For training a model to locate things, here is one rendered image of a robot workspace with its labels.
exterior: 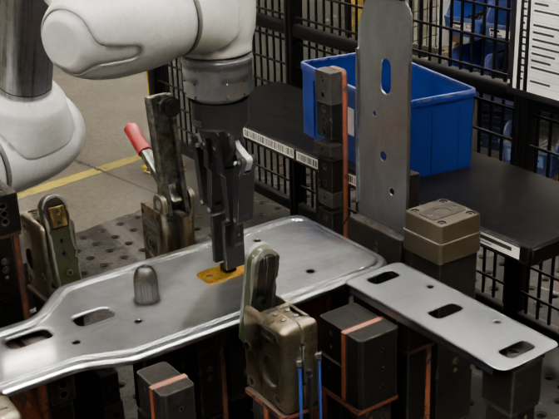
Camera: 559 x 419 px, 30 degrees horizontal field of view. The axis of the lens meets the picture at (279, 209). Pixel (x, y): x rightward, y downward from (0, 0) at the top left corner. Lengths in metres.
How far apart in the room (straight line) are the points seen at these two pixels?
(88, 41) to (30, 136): 0.85
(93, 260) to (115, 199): 2.21
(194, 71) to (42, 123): 0.71
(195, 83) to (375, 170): 0.36
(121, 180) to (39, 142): 2.64
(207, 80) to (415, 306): 0.39
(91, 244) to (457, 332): 1.18
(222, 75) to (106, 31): 0.21
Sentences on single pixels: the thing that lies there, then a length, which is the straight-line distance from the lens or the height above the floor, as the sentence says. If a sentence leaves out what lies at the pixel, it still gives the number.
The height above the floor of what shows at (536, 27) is 1.26.
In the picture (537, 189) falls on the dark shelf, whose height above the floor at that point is 1.03.
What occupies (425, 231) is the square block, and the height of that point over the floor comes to 1.04.
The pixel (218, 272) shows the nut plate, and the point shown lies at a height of 1.00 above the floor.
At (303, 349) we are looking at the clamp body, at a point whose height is 1.01.
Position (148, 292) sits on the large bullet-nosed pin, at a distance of 1.36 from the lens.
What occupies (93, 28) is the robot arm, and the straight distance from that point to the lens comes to 1.14.
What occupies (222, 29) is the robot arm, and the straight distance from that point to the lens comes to 1.26.
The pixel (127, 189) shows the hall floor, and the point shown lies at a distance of 4.51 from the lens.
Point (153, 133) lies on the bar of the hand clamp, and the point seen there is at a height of 1.16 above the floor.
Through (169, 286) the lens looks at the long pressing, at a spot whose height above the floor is 1.00.
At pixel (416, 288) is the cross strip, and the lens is 1.38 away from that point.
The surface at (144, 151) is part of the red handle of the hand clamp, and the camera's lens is 1.56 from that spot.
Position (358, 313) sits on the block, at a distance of 1.36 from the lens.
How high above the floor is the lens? 1.63
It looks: 23 degrees down
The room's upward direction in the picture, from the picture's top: 2 degrees counter-clockwise
